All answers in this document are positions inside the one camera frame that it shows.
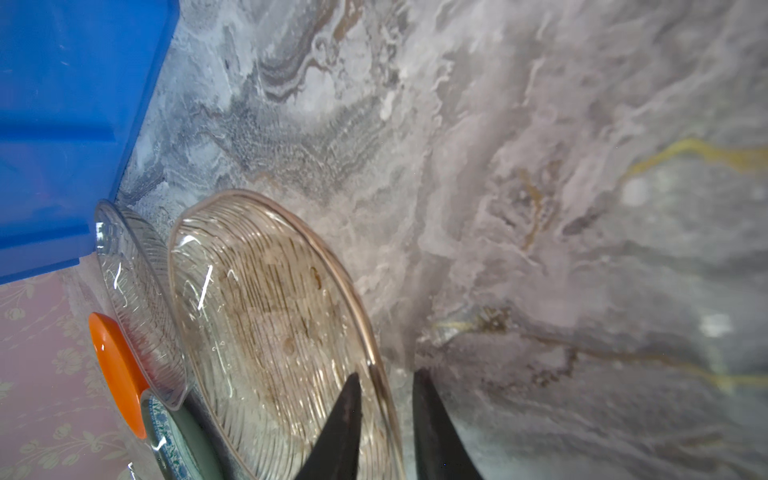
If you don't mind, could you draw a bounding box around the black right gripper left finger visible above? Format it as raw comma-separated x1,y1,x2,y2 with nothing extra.
295,373,362,480

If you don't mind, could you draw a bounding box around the grey glass plate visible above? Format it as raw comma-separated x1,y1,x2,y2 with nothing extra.
94,200,190,410

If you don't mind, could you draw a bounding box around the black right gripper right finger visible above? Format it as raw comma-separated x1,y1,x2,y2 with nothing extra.
412,368,482,480

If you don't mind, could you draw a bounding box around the blue plastic bin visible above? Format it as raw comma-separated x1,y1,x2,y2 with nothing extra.
1,1,180,283

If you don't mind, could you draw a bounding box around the teal patterned round plate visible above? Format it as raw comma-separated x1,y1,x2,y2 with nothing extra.
141,390,225,480

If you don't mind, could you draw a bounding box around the orange round plate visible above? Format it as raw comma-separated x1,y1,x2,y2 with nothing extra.
88,312,149,440

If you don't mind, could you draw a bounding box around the brown glass plate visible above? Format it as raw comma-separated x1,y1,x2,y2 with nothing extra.
168,189,405,479

